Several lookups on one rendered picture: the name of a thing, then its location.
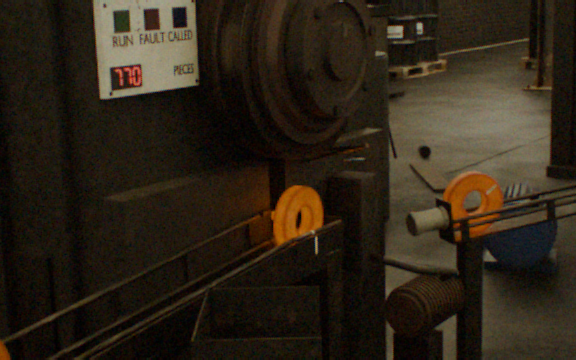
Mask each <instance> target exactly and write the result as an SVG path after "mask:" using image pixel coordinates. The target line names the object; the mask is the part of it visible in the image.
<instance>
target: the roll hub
mask: <svg viewBox="0 0 576 360"><path fill-rule="evenodd" d="M315 8H322V10H323V12H324V15H323V19H321V20H315V17H314V11H315ZM369 26H374V25H373V20H372V17H371V13H370V10H369V8H368V6H367V4H366V2H364V0H343V2H340V0H299V2H298V3H297V5H296V7H295V9H294V11H293V14H292V17H291V20H290V24H288V29H287V34H286V41H285V65H286V72H287V78H288V82H290V85H291V88H292V92H293V94H294V96H295V98H296V100H297V101H298V103H299V104H300V107H301V108H302V109H303V110H304V111H306V112H307V113H309V114H310V115H313V116H315V117H325V118H343V117H346V116H348V115H350V114H351V113H353V112H355V111H356V110H357V109H358V107H359V105H360V104H361V102H362V101H363V99H364V97H365V95H366V93H364V92H363V89H362V85H363V82H370V85H371V82H372V78H373V73H374V67H375V57H376V40H375V36H372V37H370V36H369V33H368V31H369ZM309 69H316V72H317V77H316V80H309V77H308V73H309ZM335 104H341V107H342V113H341V115H334V113H333V108H334V105H335Z"/></svg>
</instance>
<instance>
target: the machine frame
mask: <svg viewBox="0 0 576 360"><path fill-rule="evenodd" d="M364 144H369V146H370V147H369V149H361V150H357V151H351V152H347V154H342V155H336V156H332V157H327V158H323V159H317V160H312V161H308V162H307V161H306V160H293V159H288V158H285V157H283V158H271V157H265V156H262V155H259V154H256V152H254V151H253V150H251V149H250V148H248V147H247V146H246V145H245V144H244V143H243V142H241V141H240V140H239V139H238V138H236V136H234V135H232V134H230V133H228V132H227V131H224V130H223V129H222V128H221V127H220V126H219V125H218V124H217V123H216V122H215V119H214V118H213V116H212V115H210V113H209V112H208V110H207V108H206V105H205V103H204V101H203V98H202V96H201V93H200V88H199V85H193V86H186V87H179V88H173V89H166V90H159V92H153V93H145V94H139V95H132V96H125V97H118V98H112V99H100V89H99V74H98V59H97V44H96V30H95V15H94V0H0V340H3V339H5V338H8V336H10V335H12V334H14V333H16V332H18V331H21V330H23V329H25V328H27V327H29V326H31V325H34V324H36V322H38V321H40V320H42V319H44V318H46V317H49V316H51V315H53V314H55V313H57V312H59V311H62V310H64V308H66V307H68V306H70V305H72V304H74V303H77V302H79V301H81V300H83V299H85V298H87V297H89V296H92V295H94V293H96V292H98V291H101V290H103V289H106V288H108V287H110V286H112V285H114V284H116V283H118V282H121V281H123V279H125V278H127V277H129V276H131V275H133V274H136V273H138V272H140V271H142V270H144V269H146V268H148V267H151V266H153V265H155V263H157V262H159V261H161V260H163V259H166V258H168V257H170V256H172V255H174V254H176V253H178V252H181V251H183V250H185V248H187V247H189V246H191V245H193V244H196V243H198V242H200V241H202V240H204V239H206V238H208V237H210V236H213V235H215V234H217V232H219V231H221V230H223V229H225V228H228V227H230V226H232V225H234V224H236V223H238V222H240V221H244V220H246V219H248V218H250V216H252V215H254V214H256V213H260V212H261V211H264V210H267V209H270V196H272V199H273V206H275V209H276V207H277V204H278V202H279V199H280V197H281V196H282V194H283V193H284V192H285V191H286V190H287V189H288V188H291V187H294V186H301V187H309V188H312V189H313V190H314V191H315V192H316V193H317V194H318V196H319V198H320V202H322V206H323V214H326V215H330V199H329V178H330V176H331V175H334V174H338V173H341V172H344V171H354V172H364V173H373V174H375V175H377V194H378V254H379V255H384V256H385V171H384V130H382V129H371V128H365V97H364V99H363V101H362V102H361V104H360V105H359V107H358V109H357V110H356V111H355V112H354V114H353V116H351V119H350V121H349V124H348V125H347V127H346V129H345V131H344V132H343V134H342V135H341V136H340V139H339V140H338V141H336V142H335V143H334V144H333V145H332V146H331V147H335V146H350V145H364ZM354 157H366V161H359V162H344V158H354ZM250 248H251V247H250V246H249V237H248V227H247V225H245V226H243V227H240V228H238V229H236V230H234V231H232V232H230V234H228V235H225V236H223V237H221V238H219V239H217V240H215V241H213V242H210V243H208V244H206V245H204V246H202V247H200V248H198V250H196V251H193V252H191V254H192V262H193V271H194V276H198V277H199V276H201V275H203V274H204V273H206V272H208V271H210V270H213V269H215V268H217V267H219V266H220V264H222V263H224V262H227V261H229V260H231V259H233V258H234V257H236V256H238V255H240V254H243V253H245V252H247V251H248V250H250ZM187 283H189V282H187V275H186V267H185V258H184V256H183V257H181V258H178V259H176V260H174V261H172V262H170V263H169V264H167V266H165V267H162V268H160V269H158V270H156V271H154V272H152V273H150V274H147V275H145V276H143V277H141V278H139V279H137V281H135V282H132V283H130V284H128V285H126V286H124V287H122V288H120V289H118V293H120V301H121V308H122V315H125V316H127V315H129V314H131V313H133V312H134V310H137V309H139V308H141V307H143V306H145V305H147V304H148V303H151V302H153V301H155V300H157V299H159V298H161V297H162V295H164V294H167V293H169V292H171V291H173V290H175V289H176V288H178V287H181V286H183V285H185V284H187ZM385 302H386V265H384V263H380V262H378V266H377V267H376V268H374V269H372V270H370V271H368V272H365V273H357V272H350V271H344V270H342V310H343V360H387V347H386V316H385ZM113 322H115V320H114V319H113V313H112V305H111V299H110V293H109V294H107V296H104V297H102V298H100V299H98V300H96V301H94V302H92V303H89V304H87V305H85V306H83V307H81V308H79V310H77V311H74V312H72V313H70V314H68V315H66V316H64V317H62V318H59V319H57V320H55V321H53V322H51V323H50V324H49V325H46V326H44V327H42V328H40V329H38V330H36V331H35V332H32V333H30V334H31V340H32V346H33V351H35V356H34V358H36V360H45V359H47V358H48V357H51V356H53V355H55V353H57V352H59V351H61V350H62V349H65V348H67V347H69V346H71V345H73V344H75V343H76V342H79V341H81V339H83V338H85V337H87V336H89V335H92V334H93V333H95V332H97V331H99V330H101V329H103V328H106V327H107V326H109V324H111V323H113Z"/></svg>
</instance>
